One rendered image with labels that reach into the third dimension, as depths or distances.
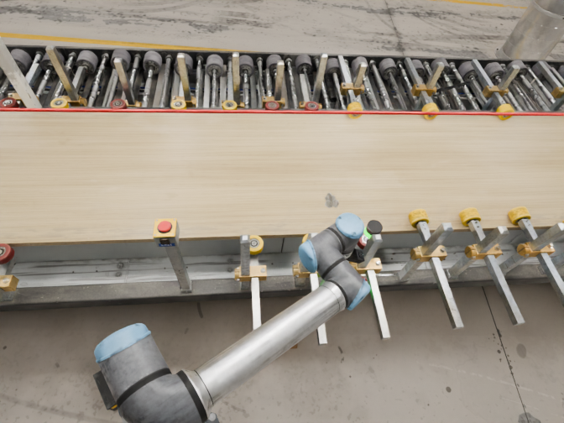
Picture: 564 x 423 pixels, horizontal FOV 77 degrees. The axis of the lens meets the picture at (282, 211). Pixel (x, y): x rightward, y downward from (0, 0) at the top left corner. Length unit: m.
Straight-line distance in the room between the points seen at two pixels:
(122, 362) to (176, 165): 1.14
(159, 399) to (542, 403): 2.40
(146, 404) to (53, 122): 1.65
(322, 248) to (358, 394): 1.42
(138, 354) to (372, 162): 1.45
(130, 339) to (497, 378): 2.28
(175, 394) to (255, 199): 1.03
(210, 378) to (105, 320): 1.71
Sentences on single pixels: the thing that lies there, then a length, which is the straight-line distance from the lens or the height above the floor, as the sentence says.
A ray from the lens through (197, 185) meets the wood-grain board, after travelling 1.70.
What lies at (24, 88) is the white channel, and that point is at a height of 1.03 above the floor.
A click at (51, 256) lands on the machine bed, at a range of 1.98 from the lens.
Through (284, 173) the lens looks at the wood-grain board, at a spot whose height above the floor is 0.90.
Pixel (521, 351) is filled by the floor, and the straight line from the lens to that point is 2.87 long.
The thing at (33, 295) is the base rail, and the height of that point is 0.70.
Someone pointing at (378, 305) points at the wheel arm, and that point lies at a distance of 1.54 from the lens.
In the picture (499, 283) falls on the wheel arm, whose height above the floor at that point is 0.96.
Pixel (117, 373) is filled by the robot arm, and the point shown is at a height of 1.44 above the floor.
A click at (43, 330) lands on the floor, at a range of 2.61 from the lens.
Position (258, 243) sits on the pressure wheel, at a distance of 1.51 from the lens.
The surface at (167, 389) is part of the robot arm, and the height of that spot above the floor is 1.43.
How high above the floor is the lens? 2.23
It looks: 56 degrees down
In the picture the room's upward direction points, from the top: 9 degrees clockwise
